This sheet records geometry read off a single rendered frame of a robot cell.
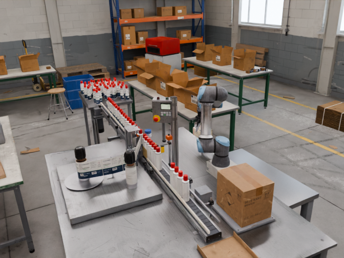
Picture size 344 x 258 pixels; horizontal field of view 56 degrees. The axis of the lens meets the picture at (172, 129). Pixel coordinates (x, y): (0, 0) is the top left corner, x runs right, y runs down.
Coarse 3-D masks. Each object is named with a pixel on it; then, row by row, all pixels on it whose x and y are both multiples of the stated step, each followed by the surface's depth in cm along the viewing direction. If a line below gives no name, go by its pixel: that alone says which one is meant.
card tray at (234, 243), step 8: (224, 240) 201; (232, 240) 201; (240, 240) 198; (200, 248) 190; (208, 248) 195; (216, 248) 195; (224, 248) 195; (232, 248) 195; (240, 248) 194; (248, 248) 191; (208, 256) 189; (216, 256) 189; (224, 256) 189; (232, 256) 189; (240, 256) 188; (248, 256) 188; (256, 256) 184
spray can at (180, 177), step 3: (180, 171) 230; (180, 174) 230; (177, 177) 231; (180, 177) 230; (177, 180) 232; (180, 180) 230; (177, 183) 233; (180, 183) 231; (177, 186) 235; (180, 186) 232; (177, 189) 236; (180, 189) 233; (180, 192) 234; (180, 195) 235
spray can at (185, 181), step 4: (184, 176) 224; (184, 180) 225; (188, 180) 227; (184, 184) 225; (188, 184) 226; (184, 188) 227; (188, 188) 228; (184, 192) 228; (188, 192) 229; (184, 196) 229; (188, 196) 230; (184, 200) 231; (188, 200) 231
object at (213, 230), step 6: (162, 168) 276; (162, 174) 267; (168, 174) 267; (162, 180) 259; (168, 180) 258; (168, 186) 250; (192, 204) 228; (192, 210) 222; (198, 210) 222; (192, 216) 216; (198, 216) 216; (204, 216) 216; (198, 222) 210; (204, 222) 210; (210, 222) 210; (210, 228) 205; (216, 228) 205; (210, 234) 200
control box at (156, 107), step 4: (152, 100) 257; (156, 100) 256; (160, 100) 255; (164, 100) 255; (168, 100) 254; (152, 104) 258; (156, 104) 257; (172, 104) 255; (152, 108) 259; (156, 108) 258; (160, 108) 257; (156, 112) 259; (172, 112) 257; (156, 116) 260; (160, 116) 260; (164, 116) 259; (168, 116) 259; (172, 116) 258; (160, 120) 261; (164, 120) 261; (168, 120) 260; (172, 120) 259
